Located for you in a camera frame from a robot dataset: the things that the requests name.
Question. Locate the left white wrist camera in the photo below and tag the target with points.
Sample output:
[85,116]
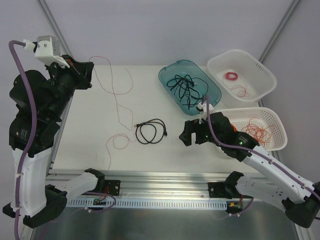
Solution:
[46,50]

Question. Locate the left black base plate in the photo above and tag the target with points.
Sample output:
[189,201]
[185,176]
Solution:
[111,187]

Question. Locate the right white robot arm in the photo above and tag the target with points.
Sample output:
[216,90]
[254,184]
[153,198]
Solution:
[296,196]

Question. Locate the white slotted cable duct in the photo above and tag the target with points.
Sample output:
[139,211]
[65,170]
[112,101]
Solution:
[136,203]

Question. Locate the teal transparent plastic tray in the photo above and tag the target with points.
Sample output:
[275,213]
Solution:
[187,84]

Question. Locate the aluminium mounting rail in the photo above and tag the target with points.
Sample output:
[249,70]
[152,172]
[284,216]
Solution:
[164,185]

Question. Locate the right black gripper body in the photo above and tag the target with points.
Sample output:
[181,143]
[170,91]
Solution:
[200,130]

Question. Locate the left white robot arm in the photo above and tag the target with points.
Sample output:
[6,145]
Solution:
[41,102]

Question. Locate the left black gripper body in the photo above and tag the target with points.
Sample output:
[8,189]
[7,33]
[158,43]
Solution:
[81,72]

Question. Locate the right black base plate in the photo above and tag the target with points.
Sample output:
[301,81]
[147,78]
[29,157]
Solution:
[225,189]

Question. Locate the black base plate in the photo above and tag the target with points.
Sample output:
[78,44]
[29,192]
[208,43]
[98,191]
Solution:
[111,187]
[225,189]

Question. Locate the white perforated plastic basket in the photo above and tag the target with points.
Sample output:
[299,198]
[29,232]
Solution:
[261,123]

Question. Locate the white solid plastic basket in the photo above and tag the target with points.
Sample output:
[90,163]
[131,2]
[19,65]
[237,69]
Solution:
[242,79]

